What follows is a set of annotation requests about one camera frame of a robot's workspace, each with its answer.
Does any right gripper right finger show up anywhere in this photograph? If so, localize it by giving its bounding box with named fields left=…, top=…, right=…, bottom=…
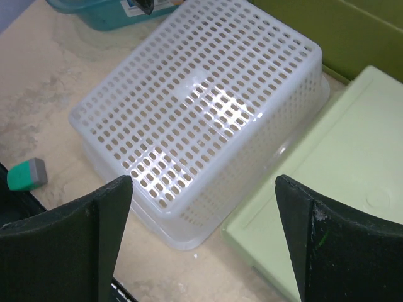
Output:
left=275, top=174, right=402, bottom=301

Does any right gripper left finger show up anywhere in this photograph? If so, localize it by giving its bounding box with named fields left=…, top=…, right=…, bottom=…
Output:
left=0, top=174, right=135, bottom=302

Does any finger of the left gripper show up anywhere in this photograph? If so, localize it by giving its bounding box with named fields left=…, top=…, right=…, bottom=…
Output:
left=133, top=0, right=154, bottom=15

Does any teal transparent basket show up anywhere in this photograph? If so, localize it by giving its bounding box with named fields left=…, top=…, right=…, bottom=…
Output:
left=47, top=0, right=183, bottom=31

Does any light green plastic basket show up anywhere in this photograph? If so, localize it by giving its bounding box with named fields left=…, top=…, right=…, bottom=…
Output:
left=222, top=66, right=402, bottom=301

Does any white perforated plastic basket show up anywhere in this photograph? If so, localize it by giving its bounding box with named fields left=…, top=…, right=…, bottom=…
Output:
left=69, top=1, right=329, bottom=250

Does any olive green plastic tub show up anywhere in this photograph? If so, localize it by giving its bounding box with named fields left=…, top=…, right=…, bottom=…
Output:
left=253, top=1, right=402, bottom=82

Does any teal green sponge block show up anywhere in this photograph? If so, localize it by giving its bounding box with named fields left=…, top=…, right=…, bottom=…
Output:
left=6, top=158, right=48, bottom=191

